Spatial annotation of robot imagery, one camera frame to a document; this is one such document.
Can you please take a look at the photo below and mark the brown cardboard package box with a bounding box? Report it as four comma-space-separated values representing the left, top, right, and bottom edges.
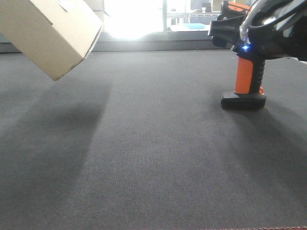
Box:
0, 0, 103, 81

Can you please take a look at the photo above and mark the grey conveyor side rail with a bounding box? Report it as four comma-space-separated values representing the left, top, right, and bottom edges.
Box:
0, 30, 236, 54

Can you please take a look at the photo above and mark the grey white cable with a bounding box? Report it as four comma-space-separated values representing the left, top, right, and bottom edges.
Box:
239, 0, 267, 45

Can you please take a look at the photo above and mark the orange black barcode scanner gun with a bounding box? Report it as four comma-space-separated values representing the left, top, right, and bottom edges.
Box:
208, 0, 266, 110

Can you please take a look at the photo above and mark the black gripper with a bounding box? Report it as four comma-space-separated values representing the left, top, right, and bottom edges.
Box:
239, 0, 307, 61

